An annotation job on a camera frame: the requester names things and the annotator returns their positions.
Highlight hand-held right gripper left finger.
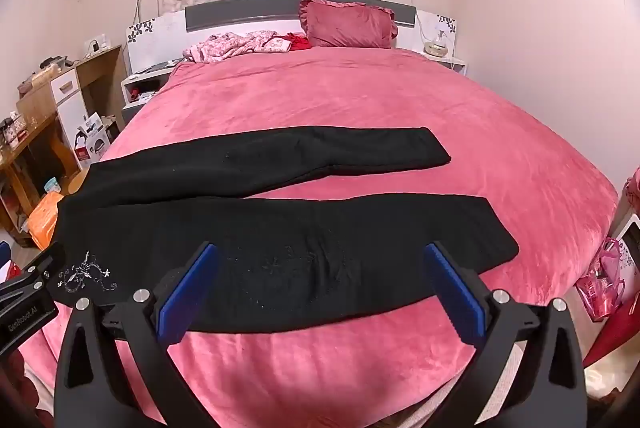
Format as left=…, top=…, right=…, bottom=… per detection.
left=54, top=240, right=238, bottom=428

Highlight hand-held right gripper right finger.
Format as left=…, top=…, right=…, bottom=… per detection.
left=422, top=242, right=588, bottom=428

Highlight black pants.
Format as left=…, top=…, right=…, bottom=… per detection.
left=50, top=125, right=520, bottom=334

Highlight orange plastic stool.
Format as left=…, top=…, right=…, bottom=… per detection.
left=27, top=192, right=66, bottom=249

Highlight round wooden stool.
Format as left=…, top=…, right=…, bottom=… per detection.
left=65, top=168, right=93, bottom=196

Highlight wooden desk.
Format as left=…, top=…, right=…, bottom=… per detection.
left=0, top=113, right=68, bottom=249

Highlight white and red appliance box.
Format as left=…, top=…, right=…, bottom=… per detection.
left=74, top=112, right=113, bottom=166

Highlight pink gift bag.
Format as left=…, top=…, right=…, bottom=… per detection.
left=575, top=238, right=638, bottom=321

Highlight wooden cabinet with white drawers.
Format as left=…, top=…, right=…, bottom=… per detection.
left=17, top=45, right=126, bottom=181

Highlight red cloth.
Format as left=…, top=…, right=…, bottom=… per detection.
left=582, top=288, right=640, bottom=369

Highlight grey and white nightstand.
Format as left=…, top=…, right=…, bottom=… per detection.
left=121, top=60, right=186, bottom=124

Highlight pink bed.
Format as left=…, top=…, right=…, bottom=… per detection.
left=20, top=43, right=621, bottom=428

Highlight pink floral clothing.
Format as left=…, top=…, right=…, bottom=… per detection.
left=182, top=29, right=291, bottom=61

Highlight red garment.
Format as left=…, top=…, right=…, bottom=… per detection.
left=280, top=33, right=312, bottom=51

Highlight grey and white headboard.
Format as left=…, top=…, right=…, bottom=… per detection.
left=125, top=0, right=458, bottom=74

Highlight dark pink pillow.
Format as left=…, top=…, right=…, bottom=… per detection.
left=299, top=0, right=398, bottom=50

